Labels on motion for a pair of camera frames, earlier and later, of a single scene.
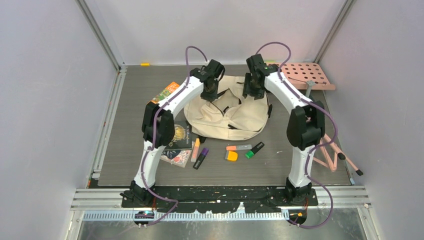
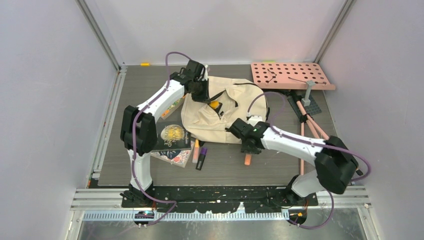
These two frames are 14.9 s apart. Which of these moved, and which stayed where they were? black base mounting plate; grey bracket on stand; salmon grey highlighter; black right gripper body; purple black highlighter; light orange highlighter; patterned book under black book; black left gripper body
Moved: black right gripper body; black left gripper body; salmon grey highlighter
Stayed: light orange highlighter; black base mounting plate; grey bracket on stand; patterned book under black book; purple black highlighter
